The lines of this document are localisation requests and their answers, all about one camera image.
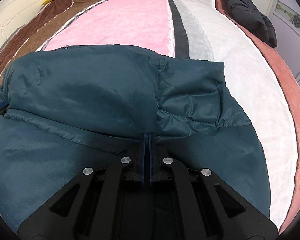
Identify teal quilted puffer jacket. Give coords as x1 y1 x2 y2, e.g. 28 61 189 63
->
0 45 270 231

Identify striped pink brown bedspread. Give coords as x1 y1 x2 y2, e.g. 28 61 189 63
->
0 0 300 231

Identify lilac wardrobe doors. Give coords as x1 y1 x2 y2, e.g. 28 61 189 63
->
267 0 300 86

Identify black folded jacket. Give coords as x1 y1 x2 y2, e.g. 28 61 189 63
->
223 0 277 48

